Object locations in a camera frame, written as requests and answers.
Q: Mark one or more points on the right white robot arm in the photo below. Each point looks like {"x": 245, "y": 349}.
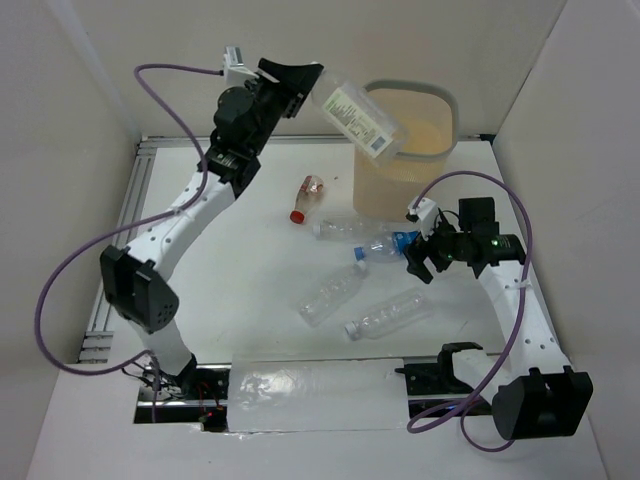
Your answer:
{"x": 533, "y": 393}

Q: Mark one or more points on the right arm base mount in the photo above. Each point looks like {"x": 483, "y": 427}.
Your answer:
{"x": 430, "y": 381}

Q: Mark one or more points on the blue-labelled blue-capped bottle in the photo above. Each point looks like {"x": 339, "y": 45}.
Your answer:
{"x": 385, "y": 248}

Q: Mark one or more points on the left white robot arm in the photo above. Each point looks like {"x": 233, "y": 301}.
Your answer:
{"x": 136, "y": 277}

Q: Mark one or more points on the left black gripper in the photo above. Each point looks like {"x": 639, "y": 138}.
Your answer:
{"x": 279, "y": 85}

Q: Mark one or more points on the small red-capped bottle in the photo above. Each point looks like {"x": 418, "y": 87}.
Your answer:
{"x": 308, "y": 196}

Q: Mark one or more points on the clear bottle front white cap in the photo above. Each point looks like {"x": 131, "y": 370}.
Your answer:
{"x": 389, "y": 316}

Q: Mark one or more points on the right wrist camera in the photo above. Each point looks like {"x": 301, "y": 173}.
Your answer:
{"x": 424, "y": 214}

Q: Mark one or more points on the glossy white tape sheet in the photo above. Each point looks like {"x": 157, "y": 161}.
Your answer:
{"x": 313, "y": 396}

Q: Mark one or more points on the large labelled clear bottle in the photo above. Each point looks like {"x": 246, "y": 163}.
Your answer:
{"x": 349, "y": 107}

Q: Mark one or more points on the clear bottle near bin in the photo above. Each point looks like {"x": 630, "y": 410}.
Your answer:
{"x": 348, "y": 228}

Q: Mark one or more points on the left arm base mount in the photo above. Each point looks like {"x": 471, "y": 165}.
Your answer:
{"x": 205, "y": 406}

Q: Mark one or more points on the clear bottle white cap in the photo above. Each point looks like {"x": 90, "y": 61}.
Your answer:
{"x": 331, "y": 293}
{"x": 389, "y": 316}

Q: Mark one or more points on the beige mesh waste bin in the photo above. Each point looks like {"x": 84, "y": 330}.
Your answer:
{"x": 430, "y": 117}

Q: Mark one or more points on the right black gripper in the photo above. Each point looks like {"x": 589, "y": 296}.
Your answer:
{"x": 416, "y": 254}

